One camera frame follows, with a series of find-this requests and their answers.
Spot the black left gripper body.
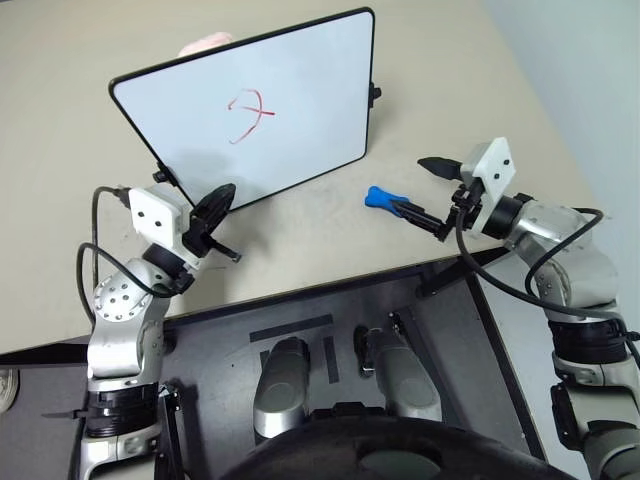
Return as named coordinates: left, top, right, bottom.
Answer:
left=181, top=205, right=219, bottom=259

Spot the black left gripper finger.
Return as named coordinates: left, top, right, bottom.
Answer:
left=206, top=237, right=243, bottom=263
left=191, top=182, right=238, bottom=234

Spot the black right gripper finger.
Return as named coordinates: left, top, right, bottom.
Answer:
left=417, top=156, right=463, bottom=182
left=394, top=199, right=453, bottom=243

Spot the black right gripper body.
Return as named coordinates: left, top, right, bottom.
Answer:
left=448, top=179, right=486, bottom=231

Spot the long black tape strip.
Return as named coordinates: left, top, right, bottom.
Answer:
left=248, top=313, right=335, bottom=344

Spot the silver rounded robot leg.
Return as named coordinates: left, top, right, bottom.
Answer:
left=353, top=325, right=444, bottom=422
left=252, top=337, right=312, bottom=445

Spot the short black tape strip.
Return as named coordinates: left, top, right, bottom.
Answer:
left=321, top=335, right=341, bottom=385

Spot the pale pink rounded object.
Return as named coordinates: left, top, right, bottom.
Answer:
left=177, top=31, right=234, bottom=58

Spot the dark rounded robot torso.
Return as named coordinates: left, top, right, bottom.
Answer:
left=218, top=402, right=576, bottom=480

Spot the grey round caster wheel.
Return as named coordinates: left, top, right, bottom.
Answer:
left=0, top=367, right=21, bottom=414

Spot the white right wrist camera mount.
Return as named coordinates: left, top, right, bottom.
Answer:
left=459, top=136, right=518, bottom=236

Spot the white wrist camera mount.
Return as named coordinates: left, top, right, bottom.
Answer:
left=459, top=136, right=518, bottom=236
left=128, top=185, right=193, bottom=267

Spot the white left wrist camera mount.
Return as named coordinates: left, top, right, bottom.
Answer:
left=128, top=185, right=193, bottom=267

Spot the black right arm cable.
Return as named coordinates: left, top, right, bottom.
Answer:
left=452, top=207, right=640, bottom=371

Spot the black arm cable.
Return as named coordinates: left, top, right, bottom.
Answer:
left=75, top=185, right=177, bottom=324
left=452, top=207, right=640, bottom=371

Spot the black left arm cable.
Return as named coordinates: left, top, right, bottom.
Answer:
left=75, top=185, right=177, bottom=324

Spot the white board with black frame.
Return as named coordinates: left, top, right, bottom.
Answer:
left=107, top=6, right=377, bottom=212

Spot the black metal bracket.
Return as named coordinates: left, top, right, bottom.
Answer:
left=152, top=380, right=187, bottom=480

